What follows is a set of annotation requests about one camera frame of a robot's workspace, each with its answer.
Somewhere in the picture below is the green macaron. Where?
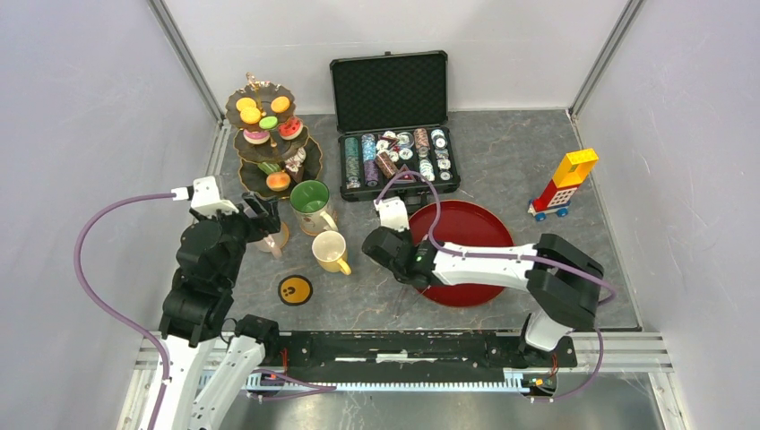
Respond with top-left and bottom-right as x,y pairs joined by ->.
258,116 -> 279,131

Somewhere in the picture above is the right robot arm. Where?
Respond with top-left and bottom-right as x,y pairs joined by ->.
362,227 -> 604,366

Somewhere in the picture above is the orange peach bun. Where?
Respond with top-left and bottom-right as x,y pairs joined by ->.
265,171 -> 291,192

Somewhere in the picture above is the orange black coaster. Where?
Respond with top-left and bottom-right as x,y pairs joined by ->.
277,275 -> 314,306

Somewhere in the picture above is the yellow round cookie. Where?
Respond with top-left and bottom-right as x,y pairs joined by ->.
270,96 -> 291,114

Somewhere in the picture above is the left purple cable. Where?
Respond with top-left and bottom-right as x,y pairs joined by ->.
73,191 -> 340,430

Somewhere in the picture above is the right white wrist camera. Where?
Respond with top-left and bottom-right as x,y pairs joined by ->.
374,197 -> 410,232

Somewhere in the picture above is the three-tier dessert stand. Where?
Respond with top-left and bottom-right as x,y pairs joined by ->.
225,72 -> 324,200

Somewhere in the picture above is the red frosted donut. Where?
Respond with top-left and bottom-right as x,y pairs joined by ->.
278,116 -> 304,141

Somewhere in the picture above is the orange round biscuit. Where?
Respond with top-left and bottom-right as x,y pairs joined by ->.
239,106 -> 262,125

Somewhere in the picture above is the orange waffle biscuit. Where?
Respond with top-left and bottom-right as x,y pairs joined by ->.
235,97 -> 257,111

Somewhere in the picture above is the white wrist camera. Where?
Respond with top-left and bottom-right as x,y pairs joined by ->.
374,197 -> 410,232
171,176 -> 239,218

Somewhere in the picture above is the toy block tower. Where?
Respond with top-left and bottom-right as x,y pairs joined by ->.
528,148 -> 599,221

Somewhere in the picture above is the white striped donut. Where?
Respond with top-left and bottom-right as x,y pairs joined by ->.
286,147 -> 307,172

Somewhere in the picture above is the black poker chip case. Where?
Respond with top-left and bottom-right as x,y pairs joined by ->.
329,50 -> 461,211

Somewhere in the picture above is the beige purple mug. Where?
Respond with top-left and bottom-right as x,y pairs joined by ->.
254,234 -> 282,259

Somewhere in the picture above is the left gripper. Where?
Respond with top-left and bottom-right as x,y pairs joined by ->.
191,189 -> 281,287

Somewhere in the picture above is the chocolate cake slice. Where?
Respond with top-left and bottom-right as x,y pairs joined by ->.
286,164 -> 305,186

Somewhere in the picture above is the green bowl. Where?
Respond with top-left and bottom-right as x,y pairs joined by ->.
289,180 -> 338,237

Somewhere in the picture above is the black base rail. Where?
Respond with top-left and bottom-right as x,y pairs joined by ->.
232,315 -> 577,393

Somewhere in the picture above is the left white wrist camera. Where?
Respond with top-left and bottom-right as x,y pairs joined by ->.
171,176 -> 239,218

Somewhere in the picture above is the woven coaster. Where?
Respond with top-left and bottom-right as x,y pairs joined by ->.
272,221 -> 290,249

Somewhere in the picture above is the yellow cup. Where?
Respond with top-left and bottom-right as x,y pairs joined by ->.
311,231 -> 352,276

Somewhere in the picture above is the white rectangular pastry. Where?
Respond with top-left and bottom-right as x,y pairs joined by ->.
257,162 -> 281,176

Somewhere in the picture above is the pink frosted donut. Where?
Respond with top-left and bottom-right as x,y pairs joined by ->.
243,130 -> 271,145

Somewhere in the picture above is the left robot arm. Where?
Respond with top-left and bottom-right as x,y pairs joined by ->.
140,193 -> 281,429

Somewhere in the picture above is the red round tray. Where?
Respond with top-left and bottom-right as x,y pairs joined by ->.
419,200 -> 514,308

